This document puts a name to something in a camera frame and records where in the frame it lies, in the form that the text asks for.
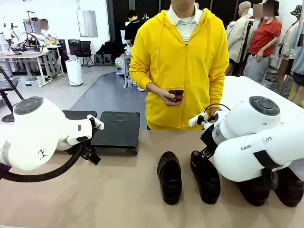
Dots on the person in yellow hoodie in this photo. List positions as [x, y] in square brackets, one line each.
[178, 59]

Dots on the person in black shirt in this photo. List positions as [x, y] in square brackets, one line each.
[133, 31]

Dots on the grey plastic stool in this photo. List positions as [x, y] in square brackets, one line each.
[98, 59]
[107, 59]

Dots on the seated person in white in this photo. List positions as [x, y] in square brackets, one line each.
[45, 32]

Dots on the black pedestal stool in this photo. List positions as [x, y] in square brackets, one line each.
[8, 85]

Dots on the black office chair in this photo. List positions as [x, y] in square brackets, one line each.
[84, 48]

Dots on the grey wall panel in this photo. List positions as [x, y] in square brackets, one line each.
[87, 23]

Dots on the mannequin in beige jacket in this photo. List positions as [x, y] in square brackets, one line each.
[237, 40]

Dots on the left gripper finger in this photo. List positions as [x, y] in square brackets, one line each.
[88, 151]
[96, 159]

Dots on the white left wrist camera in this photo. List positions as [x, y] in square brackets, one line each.
[97, 123]

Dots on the mannequin in red shirt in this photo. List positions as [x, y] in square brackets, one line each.
[264, 35]

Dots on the white table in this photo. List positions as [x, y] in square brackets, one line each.
[237, 90]

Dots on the black bag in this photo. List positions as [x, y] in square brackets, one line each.
[108, 47]

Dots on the white work desk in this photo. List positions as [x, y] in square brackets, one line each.
[23, 55]

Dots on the dark brown shoe brush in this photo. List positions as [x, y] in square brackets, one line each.
[177, 93]

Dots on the person's left hand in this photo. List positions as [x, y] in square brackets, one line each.
[213, 115]

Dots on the mannequin in blue top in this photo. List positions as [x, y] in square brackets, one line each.
[299, 59]

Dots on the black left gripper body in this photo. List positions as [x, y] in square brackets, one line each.
[93, 139]

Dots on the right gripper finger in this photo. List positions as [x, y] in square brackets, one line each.
[204, 152]
[211, 154]

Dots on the person's right forearm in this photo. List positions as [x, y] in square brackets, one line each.
[140, 76]

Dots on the person's left forearm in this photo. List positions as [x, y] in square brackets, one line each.
[217, 90]

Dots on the person's right hand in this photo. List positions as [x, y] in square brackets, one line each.
[165, 97]

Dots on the black smooth buckle shoe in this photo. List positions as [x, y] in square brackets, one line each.
[289, 193]
[254, 196]

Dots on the computer case with lights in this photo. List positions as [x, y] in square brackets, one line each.
[120, 66]

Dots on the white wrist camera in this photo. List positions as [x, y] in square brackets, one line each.
[97, 123]
[197, 120]

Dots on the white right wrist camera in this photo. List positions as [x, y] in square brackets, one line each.
[197, 120]

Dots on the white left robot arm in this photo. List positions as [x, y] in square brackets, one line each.
[35, 133]

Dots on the black textured buckle shoe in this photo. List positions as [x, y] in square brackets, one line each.
[169, 183]
[206, 183]

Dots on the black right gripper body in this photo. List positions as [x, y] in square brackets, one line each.
[209, 136]

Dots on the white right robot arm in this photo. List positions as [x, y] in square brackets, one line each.
[249, 118]

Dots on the black shoe stand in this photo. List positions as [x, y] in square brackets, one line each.
[118, 130]
[76, 114]

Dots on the white air purifier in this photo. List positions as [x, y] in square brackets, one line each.
[74, 72]

